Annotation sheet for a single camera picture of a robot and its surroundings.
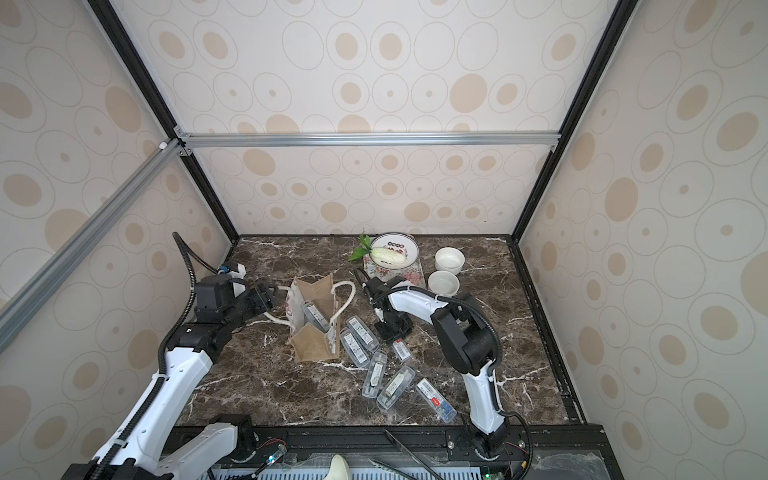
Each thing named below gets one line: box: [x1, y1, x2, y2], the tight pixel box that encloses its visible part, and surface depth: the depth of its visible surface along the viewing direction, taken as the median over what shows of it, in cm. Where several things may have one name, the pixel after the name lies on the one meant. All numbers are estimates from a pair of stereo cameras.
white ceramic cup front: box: [428, 270, 460, 296], surface depth 105 cm
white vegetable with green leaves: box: [348, 234, 407, 267], surface depth 111 cm
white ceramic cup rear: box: [434, 246, 466, 275], surface depth 112 cm
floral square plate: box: [363, 258, 426, 288], surface depth 111 cm
